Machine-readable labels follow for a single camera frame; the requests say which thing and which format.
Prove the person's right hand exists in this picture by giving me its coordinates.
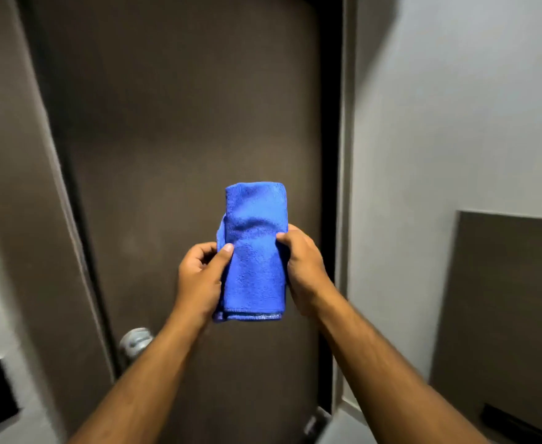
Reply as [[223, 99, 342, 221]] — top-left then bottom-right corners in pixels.
[[275, 224, 336, 318]]

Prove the person's left hand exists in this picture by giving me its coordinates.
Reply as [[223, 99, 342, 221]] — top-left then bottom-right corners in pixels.
[[173, 241, 235, 327]]

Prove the blue microfiber cloth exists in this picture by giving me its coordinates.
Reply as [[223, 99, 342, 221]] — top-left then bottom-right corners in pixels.
[[213, 181, 289, 323]]

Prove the person's right forearm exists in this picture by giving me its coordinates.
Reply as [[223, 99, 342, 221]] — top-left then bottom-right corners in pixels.
[[316, 291, 489, 444]]

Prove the person's left forearm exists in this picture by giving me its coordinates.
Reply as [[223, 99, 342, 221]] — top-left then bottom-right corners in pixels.
[[67, 310, 207, 444]]

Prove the silver door knob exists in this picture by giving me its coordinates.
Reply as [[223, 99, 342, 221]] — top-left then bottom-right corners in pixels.
[[119, 327, 154, 361]]

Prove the dark brown door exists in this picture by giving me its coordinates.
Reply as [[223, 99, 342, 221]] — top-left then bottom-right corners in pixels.
[[16, 0, 334, 444]]

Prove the metal door stopper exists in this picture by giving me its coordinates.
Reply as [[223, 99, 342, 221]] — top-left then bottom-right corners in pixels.
[[302, 407, 332, 442]]

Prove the brown wooden cabinet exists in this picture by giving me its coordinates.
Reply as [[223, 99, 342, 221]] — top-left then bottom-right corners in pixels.
[[429, 210, 542, 444]]

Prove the brown door frame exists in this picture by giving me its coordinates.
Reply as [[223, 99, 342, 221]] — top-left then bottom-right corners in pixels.
[[299, 0, 359, 412]]

